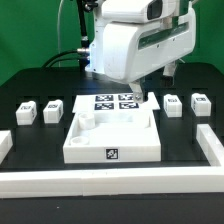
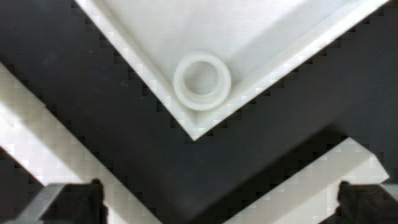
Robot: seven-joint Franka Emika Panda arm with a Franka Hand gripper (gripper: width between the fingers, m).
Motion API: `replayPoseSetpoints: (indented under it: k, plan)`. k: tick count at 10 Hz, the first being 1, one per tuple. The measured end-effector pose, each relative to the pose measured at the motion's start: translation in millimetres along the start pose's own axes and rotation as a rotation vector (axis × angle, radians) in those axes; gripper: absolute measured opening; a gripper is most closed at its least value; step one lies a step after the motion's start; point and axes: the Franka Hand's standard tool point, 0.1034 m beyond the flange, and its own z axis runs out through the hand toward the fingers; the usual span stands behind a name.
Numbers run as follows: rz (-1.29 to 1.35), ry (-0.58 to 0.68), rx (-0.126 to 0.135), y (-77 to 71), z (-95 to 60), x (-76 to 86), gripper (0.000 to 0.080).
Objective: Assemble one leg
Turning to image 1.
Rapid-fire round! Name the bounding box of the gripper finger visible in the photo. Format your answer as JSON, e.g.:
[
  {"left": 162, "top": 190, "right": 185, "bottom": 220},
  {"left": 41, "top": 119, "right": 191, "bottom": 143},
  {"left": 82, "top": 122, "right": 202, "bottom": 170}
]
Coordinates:
[{"left": 129, "top": 80, "right": 143, "bottom": 102}]

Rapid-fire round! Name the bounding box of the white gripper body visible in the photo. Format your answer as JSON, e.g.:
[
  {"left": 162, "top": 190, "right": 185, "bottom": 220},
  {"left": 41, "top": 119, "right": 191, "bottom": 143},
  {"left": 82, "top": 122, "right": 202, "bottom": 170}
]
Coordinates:
[{"left": 103, "top": 12, "right": 196, "bottom": 84}]

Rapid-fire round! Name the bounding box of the white square tabletop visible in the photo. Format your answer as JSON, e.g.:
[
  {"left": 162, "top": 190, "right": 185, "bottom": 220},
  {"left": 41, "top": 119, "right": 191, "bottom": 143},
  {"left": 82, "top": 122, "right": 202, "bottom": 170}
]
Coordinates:
[{"left": 63, "top": 110, "right": 161, "bottom": 164}]

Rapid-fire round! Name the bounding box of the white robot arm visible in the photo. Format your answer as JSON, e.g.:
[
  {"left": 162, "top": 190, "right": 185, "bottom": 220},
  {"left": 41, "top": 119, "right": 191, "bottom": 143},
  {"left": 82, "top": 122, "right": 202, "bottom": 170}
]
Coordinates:
[{"left": 86, "top": 0, "right": 196, "bottom": 103}]

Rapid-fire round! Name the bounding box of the white marker sheet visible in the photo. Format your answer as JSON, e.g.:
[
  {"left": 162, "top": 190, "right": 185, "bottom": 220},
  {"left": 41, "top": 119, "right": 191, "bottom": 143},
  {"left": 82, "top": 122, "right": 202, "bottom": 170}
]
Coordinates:
[{"left": 72, "top": 92, "right": 160, "bottom": 113}]

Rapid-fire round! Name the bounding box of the white left fence block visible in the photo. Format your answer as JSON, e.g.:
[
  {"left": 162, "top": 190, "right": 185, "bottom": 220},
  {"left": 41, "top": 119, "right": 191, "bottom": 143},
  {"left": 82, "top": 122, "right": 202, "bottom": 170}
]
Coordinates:
[{"left": 0, "top": 130, "right": 13, "bottom": 164}]

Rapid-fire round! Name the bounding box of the black cable bundle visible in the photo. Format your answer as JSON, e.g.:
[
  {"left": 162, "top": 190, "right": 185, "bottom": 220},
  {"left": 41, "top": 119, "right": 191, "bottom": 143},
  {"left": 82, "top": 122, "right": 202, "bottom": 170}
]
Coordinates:
[{"left": 41, "top": 47, "right": 91, "bottom": 69}]

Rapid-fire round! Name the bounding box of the black camera pole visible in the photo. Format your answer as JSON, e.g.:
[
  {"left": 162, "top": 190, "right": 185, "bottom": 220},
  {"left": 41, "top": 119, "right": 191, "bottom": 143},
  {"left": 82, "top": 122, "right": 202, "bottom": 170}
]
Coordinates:
[{"left": 76, "top": 0, "right": 98, "bottom": 48}]

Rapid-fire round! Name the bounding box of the white thin cable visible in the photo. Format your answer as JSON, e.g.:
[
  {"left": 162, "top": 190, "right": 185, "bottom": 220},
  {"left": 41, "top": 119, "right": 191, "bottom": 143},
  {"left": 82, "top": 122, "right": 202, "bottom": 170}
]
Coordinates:
[{"left": 57, "top": 0, "right": 66, "bottom": 68}]

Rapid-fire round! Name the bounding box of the white right fence wall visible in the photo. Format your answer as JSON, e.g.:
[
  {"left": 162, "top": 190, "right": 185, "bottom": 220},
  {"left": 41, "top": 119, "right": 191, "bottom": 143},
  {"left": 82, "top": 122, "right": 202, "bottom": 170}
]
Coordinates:
[{"left": 196, "top": 124, "right": 224, "bottom": 168}]

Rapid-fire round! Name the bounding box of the white fence wall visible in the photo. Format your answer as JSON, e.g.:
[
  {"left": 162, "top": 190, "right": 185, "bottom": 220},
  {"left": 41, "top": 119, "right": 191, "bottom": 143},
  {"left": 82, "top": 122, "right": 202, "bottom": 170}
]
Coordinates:
[
  {"left": 196, "top": 124, "right": 224, "bottom": 168},
  {"left": 0, "top": 167, "right": 224, "bottom": 198}
]

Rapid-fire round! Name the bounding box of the white front fence wall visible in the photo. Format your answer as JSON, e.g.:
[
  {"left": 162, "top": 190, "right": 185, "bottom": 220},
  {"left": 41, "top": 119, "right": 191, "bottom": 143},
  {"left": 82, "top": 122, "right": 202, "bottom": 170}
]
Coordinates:
[{"left": 0, "top": 167, "right": 224, "bottom": 198}]

